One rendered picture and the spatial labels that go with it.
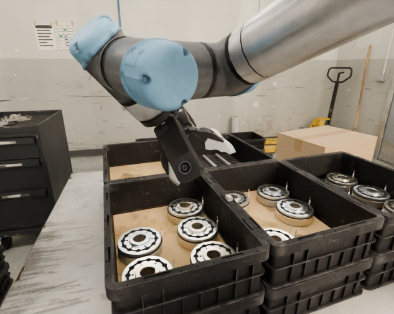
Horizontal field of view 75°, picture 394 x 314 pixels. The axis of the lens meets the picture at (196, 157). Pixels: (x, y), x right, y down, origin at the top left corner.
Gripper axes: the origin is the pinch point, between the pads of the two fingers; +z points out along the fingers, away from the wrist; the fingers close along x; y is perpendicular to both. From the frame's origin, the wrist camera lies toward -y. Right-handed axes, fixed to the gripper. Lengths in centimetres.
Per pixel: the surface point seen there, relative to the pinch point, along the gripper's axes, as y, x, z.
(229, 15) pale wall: 331, -81, 125
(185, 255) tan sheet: -10.5, 14.7, 10.1
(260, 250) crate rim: -18.9, -2.8, 4.6
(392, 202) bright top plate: -8, -39, 47
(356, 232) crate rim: -18.9, -20.7, 19.7
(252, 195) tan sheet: 9.8, -3.4, 34.6
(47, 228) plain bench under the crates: 22, 65, 10
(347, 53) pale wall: 286, -214, 263
